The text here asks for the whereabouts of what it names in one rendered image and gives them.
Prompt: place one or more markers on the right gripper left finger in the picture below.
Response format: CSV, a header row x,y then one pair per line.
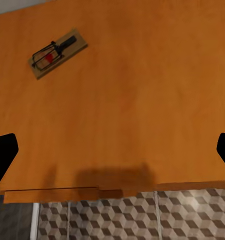
x,y
8,151

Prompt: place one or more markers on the mousetrap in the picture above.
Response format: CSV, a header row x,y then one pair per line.
x,y
58,52

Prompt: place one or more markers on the door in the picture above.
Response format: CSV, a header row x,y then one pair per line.
x,y
15,220

